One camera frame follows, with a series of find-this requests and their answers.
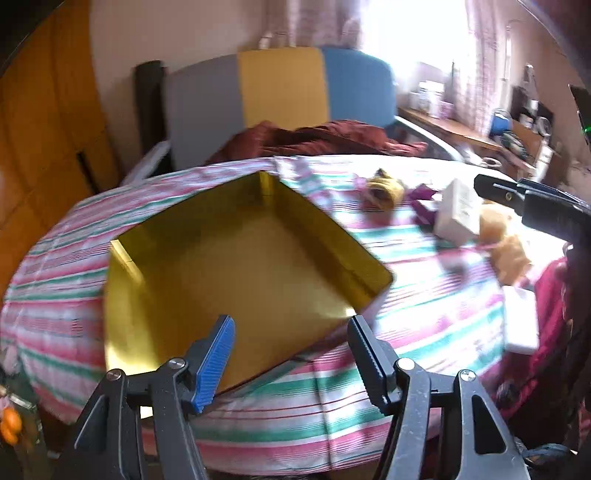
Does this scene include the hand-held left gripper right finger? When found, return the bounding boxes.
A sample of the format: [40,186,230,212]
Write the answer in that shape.
[347,315,532,480]

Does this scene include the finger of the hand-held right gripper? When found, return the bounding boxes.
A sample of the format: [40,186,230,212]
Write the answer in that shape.
[474,174,532,215]

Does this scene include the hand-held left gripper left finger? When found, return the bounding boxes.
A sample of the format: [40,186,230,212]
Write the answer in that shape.
[55,315,236,480]

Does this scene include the white carton box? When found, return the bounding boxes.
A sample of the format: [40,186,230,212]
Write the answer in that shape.
[433,178,483,244]

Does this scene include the gold tin box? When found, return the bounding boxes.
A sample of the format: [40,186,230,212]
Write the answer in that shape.
[104,171,395,398]

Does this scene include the white packet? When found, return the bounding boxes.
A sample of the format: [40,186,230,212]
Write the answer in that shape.
[501,286,540,355]

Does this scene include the yellow snack packet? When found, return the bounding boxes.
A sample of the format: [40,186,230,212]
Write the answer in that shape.
[365,168,407,210]

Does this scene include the pink green striped tablecloth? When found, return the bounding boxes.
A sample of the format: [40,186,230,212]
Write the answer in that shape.
[0,154,541,476]

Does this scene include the blue round container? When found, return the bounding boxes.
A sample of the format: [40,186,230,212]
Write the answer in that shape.
[490,108,513,137]

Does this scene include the wooden desk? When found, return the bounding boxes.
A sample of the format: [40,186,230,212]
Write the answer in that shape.
[397,106,536,176]

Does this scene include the red fleece garment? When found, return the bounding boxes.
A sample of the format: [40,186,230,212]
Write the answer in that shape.
[489,256,591,462]

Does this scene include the pink patterned curtain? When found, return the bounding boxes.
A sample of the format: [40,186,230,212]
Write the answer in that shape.
[462,14,513,134]

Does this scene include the white medicine carton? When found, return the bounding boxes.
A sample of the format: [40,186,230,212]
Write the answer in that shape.
[418,80,445,114]

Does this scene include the window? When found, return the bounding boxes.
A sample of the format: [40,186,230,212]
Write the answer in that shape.
[369,0,476,70]

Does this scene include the maroon jacket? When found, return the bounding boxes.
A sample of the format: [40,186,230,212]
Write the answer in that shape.
[210,120,428,162]

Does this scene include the orange plastic object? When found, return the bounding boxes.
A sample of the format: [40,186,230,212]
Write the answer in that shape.
[0,406,24,446]

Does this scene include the grey yellow blue chair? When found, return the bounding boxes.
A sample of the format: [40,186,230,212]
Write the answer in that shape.
[164,46,465,169]

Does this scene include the wooden wardrobe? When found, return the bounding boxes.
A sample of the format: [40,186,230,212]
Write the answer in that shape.
[0,0,121,287]

